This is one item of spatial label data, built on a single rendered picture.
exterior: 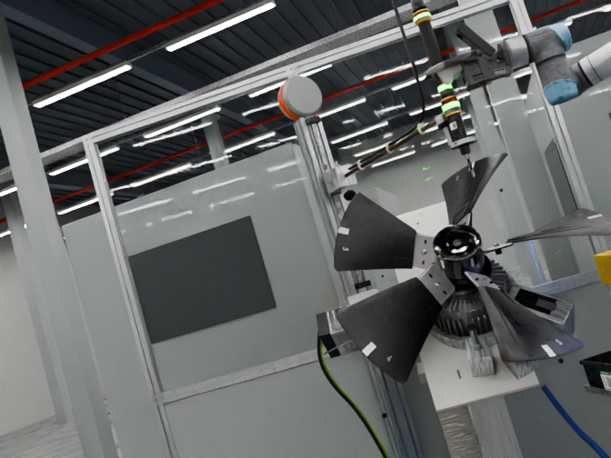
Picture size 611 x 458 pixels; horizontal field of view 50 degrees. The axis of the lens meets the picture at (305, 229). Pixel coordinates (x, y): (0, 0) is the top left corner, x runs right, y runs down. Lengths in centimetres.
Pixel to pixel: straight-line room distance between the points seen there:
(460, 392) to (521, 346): 31
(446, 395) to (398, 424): 60
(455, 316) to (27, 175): 644
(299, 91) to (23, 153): 571
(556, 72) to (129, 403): 324
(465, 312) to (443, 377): 18
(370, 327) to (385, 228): 31
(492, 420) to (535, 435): 69
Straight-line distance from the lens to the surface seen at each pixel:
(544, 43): 177
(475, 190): 179
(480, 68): 173
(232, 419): 254
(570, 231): 165
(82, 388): 744
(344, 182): 217
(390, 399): 229
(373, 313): 157
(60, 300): 746
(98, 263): 422
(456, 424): 200
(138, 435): 425
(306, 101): 234
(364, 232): 178
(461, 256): 160
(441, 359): 178
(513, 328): 151
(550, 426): 250
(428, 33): 177
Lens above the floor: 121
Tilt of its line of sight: 5 degrees up
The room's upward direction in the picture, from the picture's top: 17 degrees counter-clockwise
